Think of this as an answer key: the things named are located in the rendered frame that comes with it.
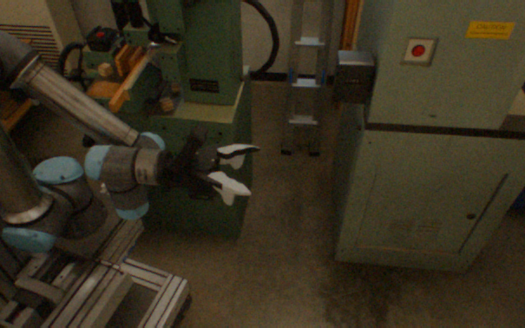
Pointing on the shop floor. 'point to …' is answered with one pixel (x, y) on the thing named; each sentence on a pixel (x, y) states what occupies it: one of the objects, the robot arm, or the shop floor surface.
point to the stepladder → (306, 79)
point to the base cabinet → (157, 209)
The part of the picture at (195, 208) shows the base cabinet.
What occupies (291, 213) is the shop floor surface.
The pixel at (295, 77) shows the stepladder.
